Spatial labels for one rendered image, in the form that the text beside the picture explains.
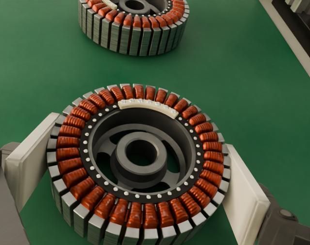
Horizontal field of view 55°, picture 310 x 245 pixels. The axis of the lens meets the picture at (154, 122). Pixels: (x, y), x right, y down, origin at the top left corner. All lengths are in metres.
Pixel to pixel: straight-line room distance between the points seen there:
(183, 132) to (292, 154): 0.11
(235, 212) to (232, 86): 0.16
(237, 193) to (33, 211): 0.12
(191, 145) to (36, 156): 0.09
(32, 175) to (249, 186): 0.11
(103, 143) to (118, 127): 0.02
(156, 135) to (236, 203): 0.07
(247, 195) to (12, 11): 0.29
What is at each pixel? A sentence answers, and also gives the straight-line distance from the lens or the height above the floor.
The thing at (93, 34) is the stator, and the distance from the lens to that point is 0.30.
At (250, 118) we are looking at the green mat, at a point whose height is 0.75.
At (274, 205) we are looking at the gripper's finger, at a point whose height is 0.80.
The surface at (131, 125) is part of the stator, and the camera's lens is 0.21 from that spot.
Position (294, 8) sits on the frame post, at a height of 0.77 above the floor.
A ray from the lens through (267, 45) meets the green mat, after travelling 0.39.
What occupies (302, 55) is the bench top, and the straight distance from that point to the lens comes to 0.41.
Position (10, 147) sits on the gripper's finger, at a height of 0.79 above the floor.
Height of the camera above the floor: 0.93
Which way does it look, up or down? 48 degrees down
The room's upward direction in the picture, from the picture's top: 16 degrees clockwise
